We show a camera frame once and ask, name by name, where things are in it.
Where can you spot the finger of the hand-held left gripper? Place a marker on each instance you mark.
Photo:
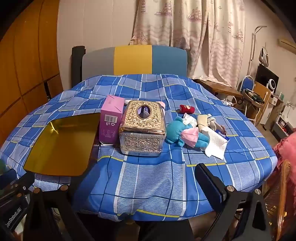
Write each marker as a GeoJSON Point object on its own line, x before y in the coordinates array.
{"type": "Point", "coordinates": [22, 182]}

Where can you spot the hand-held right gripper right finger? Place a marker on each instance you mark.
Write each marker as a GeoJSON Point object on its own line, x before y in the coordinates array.
{"type": "Point", "coordinates": [215, 192]}

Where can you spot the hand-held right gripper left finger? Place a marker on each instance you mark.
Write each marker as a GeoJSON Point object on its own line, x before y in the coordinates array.
{"type": "Point", "coordinates": [57, 208]}

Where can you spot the white textured cloth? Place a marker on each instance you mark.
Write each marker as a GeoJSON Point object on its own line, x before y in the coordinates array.
{"type": "Point", "coordinates": [216, 147]}

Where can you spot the gold metal tray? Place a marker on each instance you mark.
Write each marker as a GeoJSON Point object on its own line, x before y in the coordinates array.
{"type": "Point", "coordinates": [62, 148]}

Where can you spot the blue white tissue pack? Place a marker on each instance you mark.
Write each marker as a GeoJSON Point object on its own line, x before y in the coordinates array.
{"type": "Point", "coordinates": [222, 136]}

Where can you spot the brown satin scrunchie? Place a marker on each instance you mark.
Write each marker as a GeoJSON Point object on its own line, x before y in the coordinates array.
{"type": "Point", "coordinates": [222, 128]}

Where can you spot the teal plush doll pink dress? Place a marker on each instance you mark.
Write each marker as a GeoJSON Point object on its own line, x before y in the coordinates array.
{"type": "Point", "coordinates": [178, 133]}

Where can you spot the beige sock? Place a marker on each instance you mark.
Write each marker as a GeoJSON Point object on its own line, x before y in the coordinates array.
{"type": "Point", "coordinates": [202, 122]}

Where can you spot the small red plush toy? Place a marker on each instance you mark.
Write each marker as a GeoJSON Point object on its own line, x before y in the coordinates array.
{"type": "Point", "coordinates": [187, 109]}

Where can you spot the blue plaid tablecloth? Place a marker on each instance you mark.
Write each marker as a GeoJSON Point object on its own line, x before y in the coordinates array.
{"type": "Point", "coordinates": [150, 180]}

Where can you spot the pink cloth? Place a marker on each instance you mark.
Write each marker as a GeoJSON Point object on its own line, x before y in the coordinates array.
{"type": "Point", "coordinates": [285, 153]}

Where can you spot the gold ornate tissue box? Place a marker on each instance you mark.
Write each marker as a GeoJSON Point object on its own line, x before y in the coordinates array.
{"type": "Point", "coordinates": [143, 129]}

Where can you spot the pink cardboard box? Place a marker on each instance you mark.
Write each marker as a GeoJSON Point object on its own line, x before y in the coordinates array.
{"type": "Point", "coordinates": [111, 120]}

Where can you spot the wooden side table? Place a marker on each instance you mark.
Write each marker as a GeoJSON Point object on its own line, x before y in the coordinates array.
{"type": "Point", "coordinates": [219, 89]}

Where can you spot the wooden wardrobe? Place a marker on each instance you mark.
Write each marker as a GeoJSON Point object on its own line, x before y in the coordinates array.
{"type": "Point", "coordinates": [25, 69]}

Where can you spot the blue folding chair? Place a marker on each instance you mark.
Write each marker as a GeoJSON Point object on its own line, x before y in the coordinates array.
{"type": "Point", "coordinates": [248, 83]}

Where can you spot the white desk fan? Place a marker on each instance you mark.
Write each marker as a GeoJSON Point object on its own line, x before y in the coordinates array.
{"type": "Point", "coordinates": [272, 84]}

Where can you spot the black monitor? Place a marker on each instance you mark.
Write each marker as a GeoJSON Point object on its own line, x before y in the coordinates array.
{"type": "Point", "coordinates": [266, 76]}

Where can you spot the white garment steamer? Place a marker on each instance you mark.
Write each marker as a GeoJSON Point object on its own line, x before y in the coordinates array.
{"type": "Point", "coordinates": [261, 55]}

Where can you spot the grey yellow blue chair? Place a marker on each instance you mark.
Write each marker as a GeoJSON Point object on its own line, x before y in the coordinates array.
{"type": "Point", "coordinates": [134, 60]}

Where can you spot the ship print curtain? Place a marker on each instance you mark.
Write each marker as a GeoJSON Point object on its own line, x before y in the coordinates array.
{"type": "Point", "coordinates": [189, 34]}

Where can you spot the wall air conditioner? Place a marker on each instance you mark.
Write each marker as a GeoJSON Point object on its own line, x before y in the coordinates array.
{"type": "Point", "coordinates": [288, 42]}

